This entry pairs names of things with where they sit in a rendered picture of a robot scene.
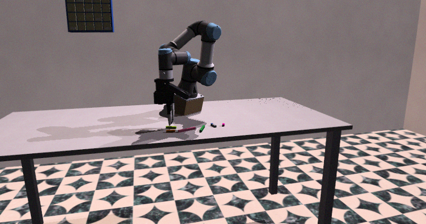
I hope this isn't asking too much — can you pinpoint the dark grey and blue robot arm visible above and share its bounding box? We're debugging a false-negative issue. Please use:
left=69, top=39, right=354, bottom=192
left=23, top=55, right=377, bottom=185
left=158, top=20, right=221, bottom=99

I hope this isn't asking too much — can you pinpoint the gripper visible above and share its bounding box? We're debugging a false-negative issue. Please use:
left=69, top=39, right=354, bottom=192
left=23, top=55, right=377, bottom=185
left=154, top=78, right=175, bottom=126

